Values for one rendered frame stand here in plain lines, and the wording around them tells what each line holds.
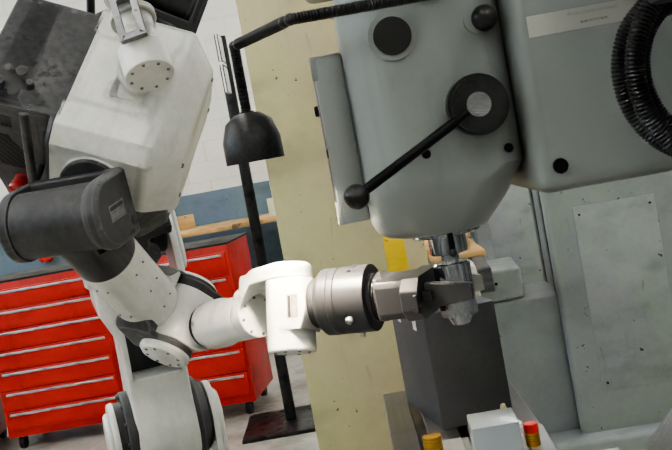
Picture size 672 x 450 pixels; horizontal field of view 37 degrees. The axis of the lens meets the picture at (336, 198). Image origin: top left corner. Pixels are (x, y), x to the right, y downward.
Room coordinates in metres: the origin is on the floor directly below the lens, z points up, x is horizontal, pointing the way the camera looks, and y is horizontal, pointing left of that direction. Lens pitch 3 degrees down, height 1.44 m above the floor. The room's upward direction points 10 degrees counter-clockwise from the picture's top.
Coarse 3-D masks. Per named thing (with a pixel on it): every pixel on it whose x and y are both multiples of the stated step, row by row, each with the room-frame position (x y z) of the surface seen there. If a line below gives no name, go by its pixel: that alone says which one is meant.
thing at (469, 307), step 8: (448, 272) 1.25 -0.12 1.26; (456, 272) 1.25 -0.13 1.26; (464, 272) 1.25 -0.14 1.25; (440, 280) 1.26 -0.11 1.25; (448, 280) 1.25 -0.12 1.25; (456, 280) 1.25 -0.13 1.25; (464, 280) 1.25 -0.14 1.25; (472, 280) 1.27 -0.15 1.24; (456, 304) 1.25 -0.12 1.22; (464, 304) 1.25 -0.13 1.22; (472, 304) 1.25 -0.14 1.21; (448, 312) 1.25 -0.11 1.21; (456, 312) 1.25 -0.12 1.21; (464, 312) 1.25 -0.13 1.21; (472, 312) 1.25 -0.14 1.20
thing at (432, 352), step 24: (480, 312) 1.59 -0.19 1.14; (408, 336) 1.69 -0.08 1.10; (432, 336) 1.58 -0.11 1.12; (456, 336) 1.58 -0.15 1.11; (480, 336) 1.59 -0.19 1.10; (408, 360) 1.72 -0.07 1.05; (432, 360) 1.57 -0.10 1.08; (456, 360) 1.58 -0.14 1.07; (480, 360) 1.59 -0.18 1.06; (408, 384) 1.75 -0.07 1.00; (432, 384) 1.59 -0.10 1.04; (456, 384) 1.58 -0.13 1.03; (480, 384) 1.59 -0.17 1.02; (504, 384) 1.59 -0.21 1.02; (432, 408) 1.61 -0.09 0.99; (456, 408) 1.58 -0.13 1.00; (480, 408) 1.59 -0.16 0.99
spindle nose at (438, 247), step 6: (462, 234) 1.26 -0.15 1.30; (432, 240) 1.26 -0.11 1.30; (438, 240) 1.25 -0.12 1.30; (444, 240) 1.25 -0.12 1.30; (456, 240) 1.25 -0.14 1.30; (462, 240) 1.25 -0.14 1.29; (432, 246) 1.26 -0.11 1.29; (438, 246) 1.25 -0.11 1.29; (444, 246) 1.25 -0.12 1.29; (456, 246) 1.25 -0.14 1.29; (462, 246) 1.25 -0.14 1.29; (432, 252) 1.26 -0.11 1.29; (438, 252) 1.25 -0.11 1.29; (444, 252) 1.25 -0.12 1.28
